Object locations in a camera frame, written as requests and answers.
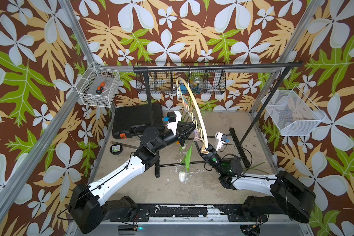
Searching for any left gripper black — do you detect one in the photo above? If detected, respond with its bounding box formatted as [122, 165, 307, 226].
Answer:
[150, 121, 194, 154]

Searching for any clear plastic jar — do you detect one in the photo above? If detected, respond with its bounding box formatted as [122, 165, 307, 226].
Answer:
[190, 77, 204, 94]

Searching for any cream clip hanger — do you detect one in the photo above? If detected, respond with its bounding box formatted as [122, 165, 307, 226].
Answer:
[176, 77, 208, 151]

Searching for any white mesh basket right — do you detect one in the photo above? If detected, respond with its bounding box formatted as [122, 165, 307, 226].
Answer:
[262, 86, 326, 137]

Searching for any metal ruler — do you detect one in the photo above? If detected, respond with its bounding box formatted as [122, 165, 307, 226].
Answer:
[120, 143, 138, 149]

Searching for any red black screwdriver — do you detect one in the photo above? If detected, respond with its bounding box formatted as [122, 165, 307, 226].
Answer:
[96, 82, 106, 95]

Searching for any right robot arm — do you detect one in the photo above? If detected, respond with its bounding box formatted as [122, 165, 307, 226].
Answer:
[199, 145, 316, 223]

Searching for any black wire wall basket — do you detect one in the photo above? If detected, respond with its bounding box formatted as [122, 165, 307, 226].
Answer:
[133, 65, 227, 94]

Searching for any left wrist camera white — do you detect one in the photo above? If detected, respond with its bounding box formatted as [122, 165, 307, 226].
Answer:
[164, 111, 182, 135]

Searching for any round black digital scale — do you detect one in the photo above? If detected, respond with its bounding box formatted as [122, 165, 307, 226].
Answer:
[109, 144, 123, 155]

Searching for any white wire basket left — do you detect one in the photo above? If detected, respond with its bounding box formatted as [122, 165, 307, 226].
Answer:
[76, 63, 121, 108]

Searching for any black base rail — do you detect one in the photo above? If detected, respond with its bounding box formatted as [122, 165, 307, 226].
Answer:
[110, 203, 268, 222]

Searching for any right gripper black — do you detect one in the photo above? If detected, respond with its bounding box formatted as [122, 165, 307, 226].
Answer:
[197, 140, 226, 177]

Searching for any black plastic tool case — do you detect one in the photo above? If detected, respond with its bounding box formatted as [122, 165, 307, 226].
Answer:
[112, 105, 151, 140]

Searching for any black metal clothes rack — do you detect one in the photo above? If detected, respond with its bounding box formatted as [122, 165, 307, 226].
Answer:
[133, 61, 304, 179]

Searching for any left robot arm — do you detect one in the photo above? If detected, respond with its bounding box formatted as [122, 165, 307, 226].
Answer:
[67, 122, 196, 234]

